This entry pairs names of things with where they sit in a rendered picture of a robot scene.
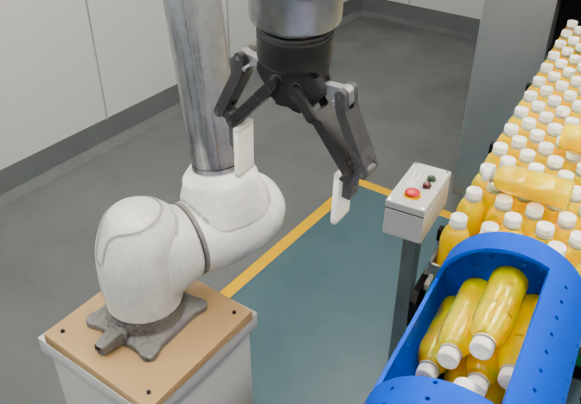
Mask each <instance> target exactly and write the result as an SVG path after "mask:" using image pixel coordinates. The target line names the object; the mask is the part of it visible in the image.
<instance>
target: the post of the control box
mask: <svg viewBox="0 0 581 404"><path fill-rule="evenodd" d="M420 247H421V244H418V243H415V242H412V241H409V240H405V239H403V243H402V250H401V257H400V264H399V277H398V285H397V292H396V299H395V306H394V313H393V327H392V335H391V342H390V349H389V356H388V361H389V359H390V358H391V356H392V354H393V352H394V351H395V349H396V347H397V345H398V343H399V341H400V339H401V337H402V336H403V335H404V333H405V330H406V329H407V326H406V323H407V316H408V310H409V304H410V300H411V296H412V292H413V289H414V287H415V283H416V277H417V270H418V259H419V253H420Z"/></svg>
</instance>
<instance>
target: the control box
mask: <svg viewBox="0 0 581 404"><path fill-rule="evenodd" d="M417 172H418V175H417ZM415 174H416V177H415ZM429 175H433V176H435V177H436V181H435V182H430V181H428V180H427V177H428V176H429ZM450 175H451V172H450V171H447V170H441V169H439V168H435V167H431V166H429V165H425V164H420V163H416V162H415V163H414V164H413V165H412V167H411V168H410V169H409V170H408V171H407V172H406V173H405V175H404V176H403V178H402V179H401V180H400V181H399V183H398V184H397V186H396V187H395V188H394V190H393V191H392V192H391V194H390V195H389V196H388V197H387V199H386V203H385V214H384V222H383V233H386V234H390V235H393V236H396V237H399V238H402V239H405V240H409V241H412V242H415V243H418V244H421V242H422V241H423V239H424V237H425V236H426V235H427V233H428V232H429V230H430V228H431V226H432V225H433V223H434V221H435V220H436V219H437V217H438V215H439V214H440V212H441V211H442V209H443V207H444V205H445V204H446V201H447V195H448V190H449V185H450ZM414 177H415V178H414ZM412 179H413V180H412ZM411 180H412V181H411ZM413 181H414V182H413ZM409 182H411V183H409ZM424 182H429V183H431V187H430V188H429V189H426V188H423V186H422V184H423V183H424ZM407 184H408V185H407ZM410 184H411V185H410ZM408 188H416V189H419V191H420V195H419V196H415V197H410V196H408V195H407V194H406V193H405V190H406V189H408Z"/></svg>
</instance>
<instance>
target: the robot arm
mask: <svg viewBox="0 0 581 404"><path fill-rule="evenodd" d="M163 7H164V12H165V17H166V22H167V27H168V32H169V41H170V46H171V51H172V56H173V62H174V66H175V71H176V80H177V85H178V91H179V95H180V101H181V106H182V115H183V120H184V124H185V130H186V135H187V140H188V148H189V154H190V159H191V164H190V165H189V167H188V169H187V170H186V172H185V173H184V175H183V177H182V189H181V194H180V201H179V202H176V203H174V204H168V203H166V202H164V201H162V200H160V199H157V198H155V197H152V196H132V197H128V198H125V199H123V200H120V201H119V202H116V203H115V204H114V205H112V206H111V207H110V208H108V209H107V210H106V212H105V213H104V215H103V217H102V219H101V221H100V224H99V228H98V232H97V235H96V241H95V262H96V269H97V274H98V279H99V286H100V289H101V292H102V295H103V298H104V300H105V305H103V306H102V307H101V308H99V309H98V310H96V311H94V312H92V313H90V314H89V315H88V316H87V317H86V325H87V327H88V328H90V329H94V330H99V331H101V332H103V333H104V334H103V335H102V336H101V337H100V338H99V340H98V341H97V342H96V343H95V344H94V348H95V350H97V351H98V353H99V354H100V355H102V356H105V355H106V354H108V353H110V352H111V351H113V350H115V349H116V348H117V347H119V346H121V345H122V344H123V345H124V346H125V347H127V348H129V349H131V350H132V351H134V352H136V353H137V354H138V355H139V356H140V358H141V359H142V360H143V361H144V362H154V361H155V360H156V359H157V358H158V356H159V354H160V352H161V351H162V349H163V348H164V347H165V346H166V345H167V344H168V343H169V342H170V341H171V340H172V339H174V338H175V337H176V336H177V335H178V334H179V333H180V332H181V331H182V330H183V329H184V328H185V327H186V326H187V325H188V324H189V323H190V322H191V321H192V320H193V319H195V318H196V317H198V316H199V315H201V314H202V313H204V312H205V311H206V310H207V309H208V303H207V301H206V300H205V299H204V298H198V297H196V296H193V295H191V294H189V293H187V292H185V290H186V289H188V288H189V287H190V286H191V285H192V284H193V283H194V282H195V281H196V280H197V279H198V278H200V276H201V275H203V274H205V273H209V272H212V271H214V270H217V269H220V268H222V267H224V266H227V265H230V264H232V263H234V262H235V261H237V260H240V259H242V258H244V257H246V256H247V255H249V254H251V253H253V252H255V251H257V250H258V249H260V248H261V247H262V246H263V245H265V244H266V243H267V242H268V241H269V240H271V239H272V238H273V236H274V235H275V234H276V233H277V232H278V230H279V229H280V228H281V227H282V225H283V223H284V217H285V202H284V198H283V195H282V193H281V191H280V190H279V188H278V186H277V185H276V184H275V183H274V182H273V181H272V180H271V179H270V178H269V177H268V176H266V175H264V174H262V173H259V172H258V169H257V167H256V165H255V164H254V147H253V119H250V118H248V119H246V120H245V118H246V117H248V116H249V115H251V113H252V112H253V111H255V110H256V109H257V108H258V107H259V106H261V105H262V104H263V103H264V102H265V101H266V100H268V99H269V98H270V97H272V98H273V99H274V100H275V104H277V105H279V106H287V107H289V108H290V109H291V110H292V111H293V112H297V113H302V114H303V116H304V117H305V119H306V121H307V122H308V123H309V124H312V125H313V126H314V127H315V129H316V131H317V133H318V135H319V136H320V138H321V140H322V141H323V143H324V145H325V146H326V148H327V150H328V151H329V154H330V155H331V157H332V158H333V160H334V161H335V164H336V165H337V167H338V169H339V170H338V171H337V172H336V173H335V174H334V185H333V195H332V206H331V216H330V222H331V223H333V224H336V223H337V222H338V221H339V220H340V219H341V218H342V217H343V216H344V215H345V214H346V213H347V212H348V211H349V205H350V199H351V198H352V197H353V196H354V195H355V194H356V193H357V191H358V188H359V180H360V179H361V180H366V179H367V178H368V177H369V176H370V175H371V174H372V173H373V172H374V171H375V170H376V169H377V168H378V167H379V163H378V160H377V157H376V155H375V152H374V148H373V145H372V142H371V139H370V137H369V134H368V131H367V127H366V124H365V121H364V118H363V116H362V113H361V109H360V106H359V103H358V85H357V84H356V83H355V82H354V81H352V80H351V81H349V82H348V83H347V84H342V83H338V82H334V81H332V80H331V77H330V74H329V66H330V62H331V60H332V53H333V40H334V28H335V27H337V26H338V25H339V23H340V22H341V20H342V12H343V0H248V15H249V18H250V20H251V22H252V23H253V24H254V25H255V26H256V47H255V46H254V45H252V44H250V45H248V46H246V47H245V48H242V49H241V50H240V51H238V52H236V53H235V54H234V56H233V71H232V72H231V69H230V62H229V56H228V46H227V34H226V27H225V21H224V14H223V8H222V1H221V0H163ZM255 68H257V70H258V73H259V76H260V77H261V79H262V81H263V82H264V85H263V86H262V87H261V88H260V89H258V90H257V91H256V92H255V93H254V94H253V95H252V96H251V97H250V98H249V99H248V100H247V101H246V102H245V103H243V104H242V105H241V106H240V107H239V108H237V107H236V104H237V102H238V100H239V97H240V95H241V94H242V92H243V90H244V88H245V86H246V84H247V82H248V81H249V79H250V77H251V75H252V72H253V70H254V69H255ZM329 96H330V97H331V99H332V101H331V99H330V97H329ZM318 102H319V104H320V108H319V109H318V110H316V111H314V109H313V106H315V105H316V104H317V103H318ZM334 107H335V113H336V115H335V113H334Z"/></svg>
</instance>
